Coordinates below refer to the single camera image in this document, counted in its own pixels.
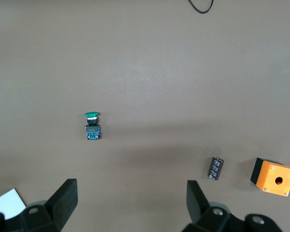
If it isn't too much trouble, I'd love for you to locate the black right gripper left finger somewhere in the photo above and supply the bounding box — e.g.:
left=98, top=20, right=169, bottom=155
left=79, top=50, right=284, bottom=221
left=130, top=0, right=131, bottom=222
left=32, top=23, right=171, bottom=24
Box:
left=21, top=178, right=78, bottom=232

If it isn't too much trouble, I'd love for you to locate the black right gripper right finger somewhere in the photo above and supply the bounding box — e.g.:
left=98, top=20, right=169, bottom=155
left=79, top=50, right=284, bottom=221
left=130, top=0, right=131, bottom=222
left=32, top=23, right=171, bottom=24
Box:
left=182, top=180, right=247, bottom=232

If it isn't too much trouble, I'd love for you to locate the green mushroom push button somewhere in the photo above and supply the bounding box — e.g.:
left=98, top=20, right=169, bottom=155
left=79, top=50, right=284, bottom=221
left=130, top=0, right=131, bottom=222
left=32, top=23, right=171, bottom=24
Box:
left=83, top=111, right=102, bottom=141

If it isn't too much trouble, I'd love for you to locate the white drawer cabinet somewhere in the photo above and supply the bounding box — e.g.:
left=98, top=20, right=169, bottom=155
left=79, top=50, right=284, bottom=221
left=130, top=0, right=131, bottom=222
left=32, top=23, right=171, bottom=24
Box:
left=0, top=188, right=27, bottom=220

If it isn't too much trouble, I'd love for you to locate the orange and black button box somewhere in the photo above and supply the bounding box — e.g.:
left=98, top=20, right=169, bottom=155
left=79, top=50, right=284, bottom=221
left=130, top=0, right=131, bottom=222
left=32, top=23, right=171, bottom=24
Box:
left=250, top=157, right=290, bottom=197

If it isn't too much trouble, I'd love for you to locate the dark cylindrical capacitor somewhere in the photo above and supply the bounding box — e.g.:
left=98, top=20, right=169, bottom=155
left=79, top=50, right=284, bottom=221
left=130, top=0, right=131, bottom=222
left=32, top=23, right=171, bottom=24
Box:
left=207, top=156, right=225, bottom=181

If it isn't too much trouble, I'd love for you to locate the black looped cable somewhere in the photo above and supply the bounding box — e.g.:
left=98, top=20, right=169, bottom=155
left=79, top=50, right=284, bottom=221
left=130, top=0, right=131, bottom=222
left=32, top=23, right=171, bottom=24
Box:
left=188, top=0, right=215, bottom=14

